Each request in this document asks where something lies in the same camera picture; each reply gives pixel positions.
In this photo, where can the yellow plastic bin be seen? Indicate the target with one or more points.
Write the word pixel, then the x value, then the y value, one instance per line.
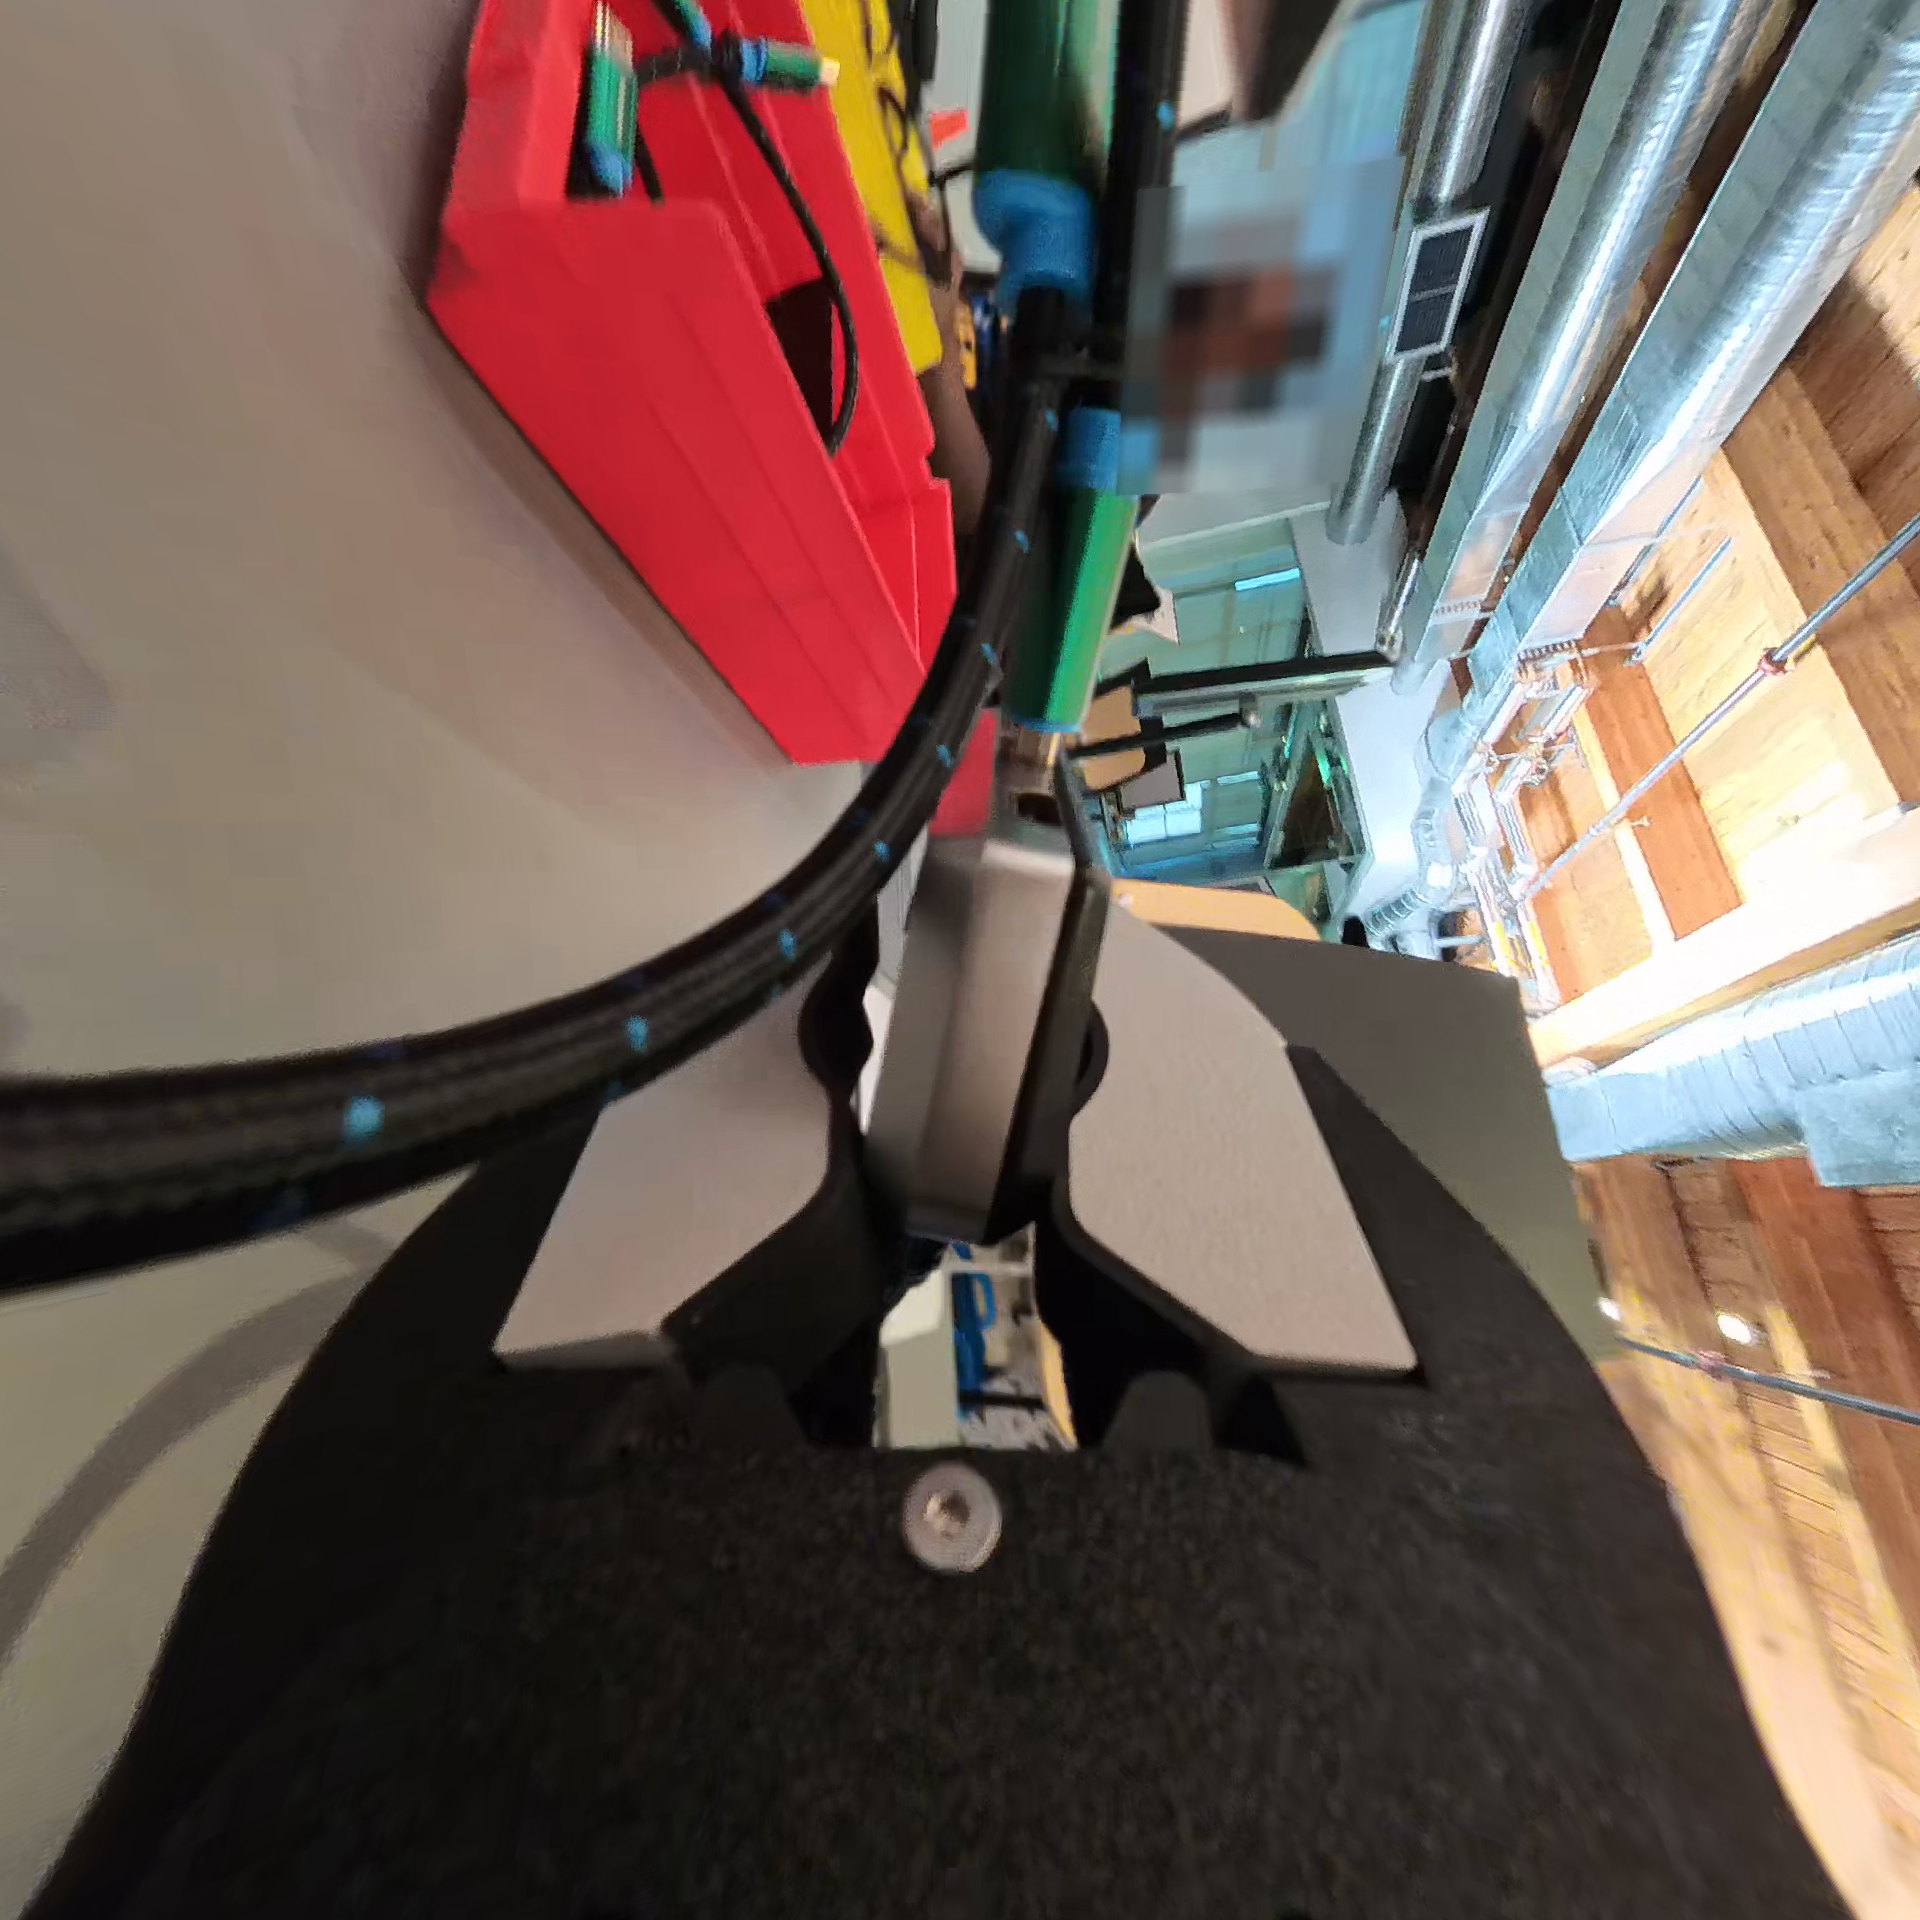
pixel 870 137

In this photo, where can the red plastic bin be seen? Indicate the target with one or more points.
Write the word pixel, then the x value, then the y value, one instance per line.
pixel 647 451

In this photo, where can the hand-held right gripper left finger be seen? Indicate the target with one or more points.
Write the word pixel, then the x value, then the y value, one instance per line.
pixel 677 1247

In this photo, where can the tablet stand with dark board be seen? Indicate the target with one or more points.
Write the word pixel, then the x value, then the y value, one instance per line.
pixel 1411 1111

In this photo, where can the silver ventilation duct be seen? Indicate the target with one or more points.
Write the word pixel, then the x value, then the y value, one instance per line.
pixel 1771 1050
pixel 1681 301

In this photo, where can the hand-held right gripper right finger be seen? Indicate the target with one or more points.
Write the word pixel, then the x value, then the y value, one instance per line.
pixel 1231 1201

